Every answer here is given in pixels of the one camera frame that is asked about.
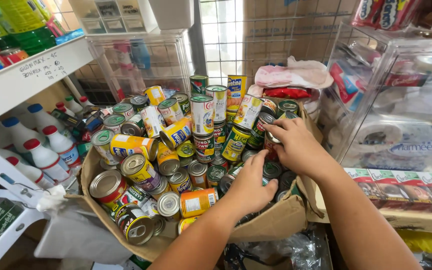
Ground pink and white plastic bags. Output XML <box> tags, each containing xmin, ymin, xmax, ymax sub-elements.
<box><xmin>247</xmin><ymin>55</ymin><xmax>335</xmax><ymax>99</ymax></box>

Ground person's right hand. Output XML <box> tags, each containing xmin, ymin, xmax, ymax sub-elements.
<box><xmin>262</xmin><ymin>118</ymin><xmax>337</xmax><ymax>181</ymax></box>

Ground metal wire grid panel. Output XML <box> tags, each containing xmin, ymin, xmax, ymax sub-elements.
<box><xmin>190</xmin><ymin>0</ymin><xmax>355</xmax><ymax>89</ymax></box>

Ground white plastic bag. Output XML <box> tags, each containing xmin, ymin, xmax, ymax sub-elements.
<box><xmin>33</xmin><ymin>184</ymin><xmax>134</xmax><ymax>265</ymax></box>

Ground pile of assorted cans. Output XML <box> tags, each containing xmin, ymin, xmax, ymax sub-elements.
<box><xmin>88</xmin><ymin>74</ymin><xmax>300</xmax><ymax>246</ymax></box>

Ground clear crumpled plastic bags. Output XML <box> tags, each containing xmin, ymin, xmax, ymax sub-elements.
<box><xmin>223</xmin><ymin>224</ymin><xmax>331</xmax><ymax>270</ymax></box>

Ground red snack packet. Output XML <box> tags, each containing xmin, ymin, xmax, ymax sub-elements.
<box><xmin>262</xmin><ymin>86</ymin><xmax>313</xmax><ymax>100</ymax></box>

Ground white shelf rack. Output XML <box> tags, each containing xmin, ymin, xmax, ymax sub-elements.
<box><xmin>0</xmin><ymin>0</ymin><xmax>97</xmax><ymax>270</ymax></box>

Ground group of white bleach bottles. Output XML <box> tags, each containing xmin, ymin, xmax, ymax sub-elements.
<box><xmin>0</xmin><ymin>95</ymin><xmax>90</xmax><ymax>190</ymax></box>

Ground red wrapped biscuit packets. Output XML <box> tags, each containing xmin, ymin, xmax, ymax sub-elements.
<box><xmin>351</xmin><ymin>0</ymin><xmax>424</xmax><ymax>31</ymax></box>

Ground red labelled food tin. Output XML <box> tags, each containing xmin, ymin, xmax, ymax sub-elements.
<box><xmin>263</xmin><ymin>131</ymin><xmax>282</xmax><ymax>162</ymax></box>

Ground clear acrylic display case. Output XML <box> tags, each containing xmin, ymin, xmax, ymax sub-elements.
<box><xmin>319</xmin><ymin>20</ymin><xmax>432</xmax><ymax>175</ymax></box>

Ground yellow plastic bag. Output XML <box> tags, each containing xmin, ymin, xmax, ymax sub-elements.
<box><xmin>396</xmin><ymin>228</ymin><xmax>432</xmax><ymax>256</ymax></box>

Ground person's left hand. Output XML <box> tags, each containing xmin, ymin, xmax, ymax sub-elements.
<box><xmin>226</xmin><ymin>149</ymin><xmax>279</xmax><ymax>218</ymax></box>

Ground row of cigarette packs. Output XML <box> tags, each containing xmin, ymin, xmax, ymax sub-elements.
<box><xmin>344</xmin><ymin>167</ymin><xmax>432</xmax><ymax>209</ymax></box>

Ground clear acrylic box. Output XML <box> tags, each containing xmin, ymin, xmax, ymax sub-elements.
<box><xmin>86</xmin><ymin>32</ymin><xmax>192</xmax><ymax>104</ymax></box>

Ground clear plastic drawer organiser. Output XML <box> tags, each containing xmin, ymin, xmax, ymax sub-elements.
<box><xmin>68</xmin><ymin>0</ymin><xmax>158</xmax><ymax>36</ymax></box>

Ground brown cardboard box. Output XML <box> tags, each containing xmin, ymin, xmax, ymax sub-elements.
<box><xmin>66</xmin><ymin>97</ymin><xmax>326</xmax><ymax>263</ymax></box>

